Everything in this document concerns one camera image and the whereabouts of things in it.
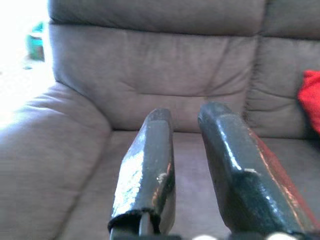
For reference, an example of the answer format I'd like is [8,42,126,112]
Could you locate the dark grey-brown fabric sofa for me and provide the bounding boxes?
[0,0,320,240]

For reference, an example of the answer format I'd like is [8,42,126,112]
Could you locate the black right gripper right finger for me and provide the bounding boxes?
[197,101,320,237]

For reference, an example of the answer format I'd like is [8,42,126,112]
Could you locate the teal plastic stool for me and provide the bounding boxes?
[26,21,46,62]

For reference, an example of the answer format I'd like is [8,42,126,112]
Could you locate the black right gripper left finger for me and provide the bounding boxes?
[107,107,176,237]

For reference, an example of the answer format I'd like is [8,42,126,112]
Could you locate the red pillow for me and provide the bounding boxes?
[297,69,320,136]

